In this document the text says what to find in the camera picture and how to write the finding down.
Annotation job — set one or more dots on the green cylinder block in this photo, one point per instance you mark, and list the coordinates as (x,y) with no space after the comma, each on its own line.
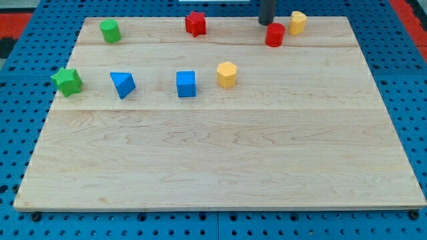
(110,30)

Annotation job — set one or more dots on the wooden board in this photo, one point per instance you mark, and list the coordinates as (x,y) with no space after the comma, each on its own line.
(303,129)

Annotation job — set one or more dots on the blue cube block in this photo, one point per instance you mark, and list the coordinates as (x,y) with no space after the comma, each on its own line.
(185,83)

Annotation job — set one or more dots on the yellow hexagon block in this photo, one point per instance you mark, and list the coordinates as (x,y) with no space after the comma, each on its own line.
(226,74)

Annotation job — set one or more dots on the blue triangle block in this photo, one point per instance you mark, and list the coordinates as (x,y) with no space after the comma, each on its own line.
(123,82)

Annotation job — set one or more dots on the red star block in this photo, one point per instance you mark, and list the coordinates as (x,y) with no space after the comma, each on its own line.
(195,24)

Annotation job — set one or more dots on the red cylinder block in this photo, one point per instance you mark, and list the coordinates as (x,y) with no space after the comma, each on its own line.
(275,34)

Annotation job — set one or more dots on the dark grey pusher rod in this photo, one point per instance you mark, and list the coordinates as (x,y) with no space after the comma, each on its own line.
(267,12)

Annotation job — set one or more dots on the yellow heart block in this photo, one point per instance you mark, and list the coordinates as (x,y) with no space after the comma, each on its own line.
(297,23)

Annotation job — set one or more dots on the green star block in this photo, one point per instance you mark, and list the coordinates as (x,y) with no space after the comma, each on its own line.
(67,81)

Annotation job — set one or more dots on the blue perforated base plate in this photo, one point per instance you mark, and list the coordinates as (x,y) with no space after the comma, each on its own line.
(393,56)

